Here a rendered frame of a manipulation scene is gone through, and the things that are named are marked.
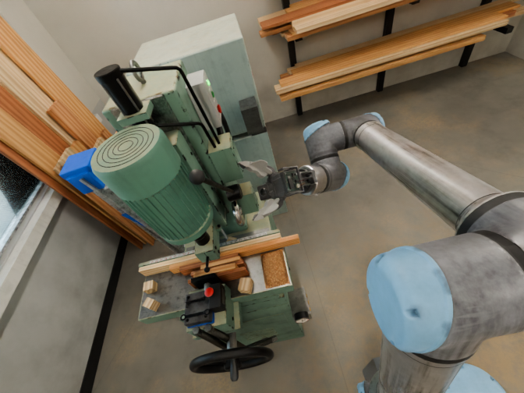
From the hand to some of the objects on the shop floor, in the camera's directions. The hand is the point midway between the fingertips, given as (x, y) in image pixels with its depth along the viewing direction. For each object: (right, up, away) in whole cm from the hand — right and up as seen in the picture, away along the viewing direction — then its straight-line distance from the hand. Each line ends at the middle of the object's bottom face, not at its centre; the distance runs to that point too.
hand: (243, 192), depth 62 cm
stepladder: (-59, -53, +152) cm, 171 cm away
